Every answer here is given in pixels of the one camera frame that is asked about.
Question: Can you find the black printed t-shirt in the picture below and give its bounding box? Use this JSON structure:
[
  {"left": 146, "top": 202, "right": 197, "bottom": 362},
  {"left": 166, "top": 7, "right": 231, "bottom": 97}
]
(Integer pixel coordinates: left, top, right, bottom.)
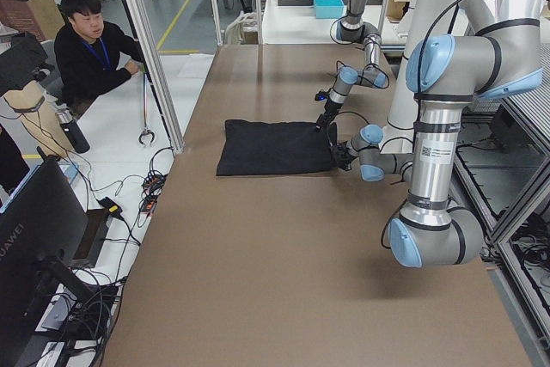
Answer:
[{"left": 217, "top": 119, "right": 337, "bottom": 176}]

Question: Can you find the seated person black jacket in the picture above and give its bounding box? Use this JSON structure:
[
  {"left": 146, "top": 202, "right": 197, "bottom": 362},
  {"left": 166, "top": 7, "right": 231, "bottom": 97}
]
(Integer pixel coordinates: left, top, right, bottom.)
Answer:
[{"left": 54, "top": 0, "right": 142, "bottom": 113}]

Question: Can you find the blue plastic bin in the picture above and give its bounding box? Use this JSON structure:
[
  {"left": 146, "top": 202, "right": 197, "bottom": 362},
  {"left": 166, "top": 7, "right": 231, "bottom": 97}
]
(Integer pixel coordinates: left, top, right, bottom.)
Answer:
[{"left": 313, "top": 0, "right": 345, "bottom": 19}]

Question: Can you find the black computer monitor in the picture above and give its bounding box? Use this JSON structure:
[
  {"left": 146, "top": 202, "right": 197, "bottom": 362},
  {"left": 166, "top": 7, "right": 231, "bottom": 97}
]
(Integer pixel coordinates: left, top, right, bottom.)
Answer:
[{"left": 1, "top": 157, "right": 109, "bottom": 366}]

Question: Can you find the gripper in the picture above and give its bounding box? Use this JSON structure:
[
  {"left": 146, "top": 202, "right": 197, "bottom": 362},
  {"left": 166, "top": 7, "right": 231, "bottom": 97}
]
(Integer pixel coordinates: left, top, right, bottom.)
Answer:
[
  {"left": 331, "top": 142, "right": 355, "bottom": 171},
  {"left": 315, "top": 91, "right": 344, "bottom": 130}
]

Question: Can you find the aluminium cage frame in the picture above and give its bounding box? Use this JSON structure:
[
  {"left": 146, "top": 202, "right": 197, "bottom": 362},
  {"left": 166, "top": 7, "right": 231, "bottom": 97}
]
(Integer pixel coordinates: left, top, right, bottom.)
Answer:
[{"left": 107, "top": 0, "right": 276, "bottom": 157}]

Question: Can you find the red power strip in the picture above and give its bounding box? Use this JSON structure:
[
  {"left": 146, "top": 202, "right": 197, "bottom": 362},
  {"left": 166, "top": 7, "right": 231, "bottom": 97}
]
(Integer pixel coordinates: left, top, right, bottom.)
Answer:
[{"left": 139, "top": 172, "right": 167, "bottom": 216}]

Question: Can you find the dark water bottle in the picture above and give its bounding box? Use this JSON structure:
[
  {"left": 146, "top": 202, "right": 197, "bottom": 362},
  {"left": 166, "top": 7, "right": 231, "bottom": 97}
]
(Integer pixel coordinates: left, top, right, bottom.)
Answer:
[{"left": 55, "top": 109, "right": 90, "bottom": 154}]

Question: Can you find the black power adapter brick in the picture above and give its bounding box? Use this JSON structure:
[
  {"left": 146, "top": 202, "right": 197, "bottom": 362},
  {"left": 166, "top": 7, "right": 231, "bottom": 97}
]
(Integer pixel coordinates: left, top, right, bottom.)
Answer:
[{"left": 98, "top": 197, "right": 123, "bottom": 219}]

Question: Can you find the metal grabber tool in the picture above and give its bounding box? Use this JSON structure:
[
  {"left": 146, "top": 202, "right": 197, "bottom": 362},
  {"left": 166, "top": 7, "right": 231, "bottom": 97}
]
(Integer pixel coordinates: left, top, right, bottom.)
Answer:
[{"left": 138, "top": 73, "right": 156, "bottom": 147}]

